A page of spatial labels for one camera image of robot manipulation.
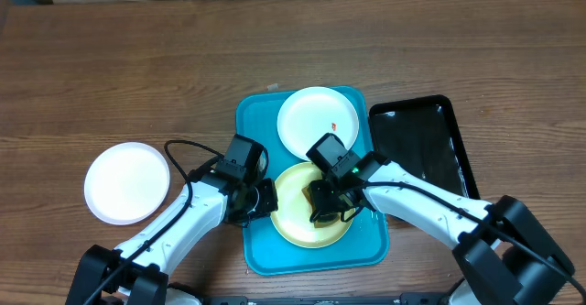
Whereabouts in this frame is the black rectangular tray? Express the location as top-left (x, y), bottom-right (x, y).
top-left (369, 94), bottom-right (480, 200)

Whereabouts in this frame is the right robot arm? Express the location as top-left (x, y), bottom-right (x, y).
top-left (307, 133), bottom-right (585, 304)

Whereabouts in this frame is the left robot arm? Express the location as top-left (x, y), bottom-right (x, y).
top-left (66, 135), bottom-right (277, 305)

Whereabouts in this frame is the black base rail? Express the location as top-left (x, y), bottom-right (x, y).
top-left (159, 279), bottom-right (459, 305)

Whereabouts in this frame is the yellow plate with stain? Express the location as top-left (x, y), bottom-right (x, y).
top-left (271, 162), bottom-right (352, 248)

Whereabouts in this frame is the green yellow sponge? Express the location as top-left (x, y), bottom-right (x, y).
top-left (302, 187), bottom-right (340, 228)

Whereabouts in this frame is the teal plastic tray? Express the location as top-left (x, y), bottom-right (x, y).
top-left (235, 91), bottom-right (390, 276)

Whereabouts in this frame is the white plate with stain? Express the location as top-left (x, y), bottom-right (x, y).
top-left (277, 87), bottom-right (360, 161)

